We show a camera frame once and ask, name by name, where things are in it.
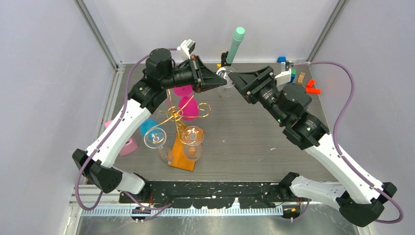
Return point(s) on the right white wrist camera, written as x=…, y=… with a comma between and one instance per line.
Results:
x=285, y=75

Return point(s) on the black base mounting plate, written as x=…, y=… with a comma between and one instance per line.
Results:
x=213, y=194

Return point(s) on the mint green microphone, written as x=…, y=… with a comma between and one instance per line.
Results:
x=237, y=39

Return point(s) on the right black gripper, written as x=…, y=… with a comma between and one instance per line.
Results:
x=251, y=85

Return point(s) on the orange wooden rack base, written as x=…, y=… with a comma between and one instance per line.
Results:
x=184, y=156

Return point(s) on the pink wine glass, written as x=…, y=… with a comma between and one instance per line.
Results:
x=187, y=104

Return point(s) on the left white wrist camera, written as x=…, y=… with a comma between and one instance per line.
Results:
x=186, y=48

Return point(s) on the blue wine glass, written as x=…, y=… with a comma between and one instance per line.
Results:
x=147, y=125

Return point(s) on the black tripod mic stand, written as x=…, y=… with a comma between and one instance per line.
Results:
x=223, y=62

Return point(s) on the gold wire glass rack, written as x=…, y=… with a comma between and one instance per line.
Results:
x=170, y=108

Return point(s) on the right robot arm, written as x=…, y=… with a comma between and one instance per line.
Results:
x=358, y=197

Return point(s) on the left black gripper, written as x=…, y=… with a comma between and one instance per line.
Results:
x=203, y=78

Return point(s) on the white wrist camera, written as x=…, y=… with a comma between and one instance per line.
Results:
x=285, y=75
x=186, y=48

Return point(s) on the red plastic block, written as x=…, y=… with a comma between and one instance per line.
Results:
x=311, y=89

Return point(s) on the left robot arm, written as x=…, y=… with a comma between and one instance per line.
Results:
x=96, y=163

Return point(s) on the blue block by wall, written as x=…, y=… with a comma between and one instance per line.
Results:
x=281, y=59

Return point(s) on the pink metronome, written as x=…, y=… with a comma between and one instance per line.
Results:
x=129, y=147

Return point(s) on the tan wooden block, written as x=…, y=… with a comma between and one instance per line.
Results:
x=301, y=78

